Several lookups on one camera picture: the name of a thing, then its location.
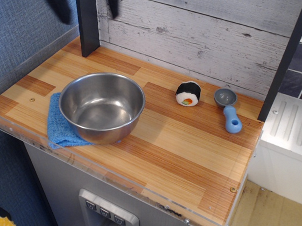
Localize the white ribbed cabinet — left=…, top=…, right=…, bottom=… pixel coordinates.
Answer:
left=247, top=93, right=302, bottom=204

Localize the plush sushi roll toy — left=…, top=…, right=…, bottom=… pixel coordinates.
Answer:
left=175, top=81, right=201, bottom=107

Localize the dark grey right post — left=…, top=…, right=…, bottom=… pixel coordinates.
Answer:
left=257, top=9, right=302, bottom=122

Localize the silver dispenser button panel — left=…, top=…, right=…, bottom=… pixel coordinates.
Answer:
left=79, top=188, right=140, bottom=226

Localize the blue handled grey scoop spoon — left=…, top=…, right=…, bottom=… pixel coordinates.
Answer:
left=213, top=88, right=242, bottom=134

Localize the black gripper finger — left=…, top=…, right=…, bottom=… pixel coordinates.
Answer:
left=107, top=0, right=119, bottom=19
left=46, top=0, right=71, bottom=24

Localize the blue microfibre cloth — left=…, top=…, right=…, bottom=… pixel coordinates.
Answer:
left=46, top=92, right=123, bottom=153

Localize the stainless steel bowl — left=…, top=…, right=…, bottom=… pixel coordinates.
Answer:
left=59, top=72, right=146, bottom=145

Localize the yellow black object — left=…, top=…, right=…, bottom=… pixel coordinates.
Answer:
left=0, top=217, right=16, bottom=226

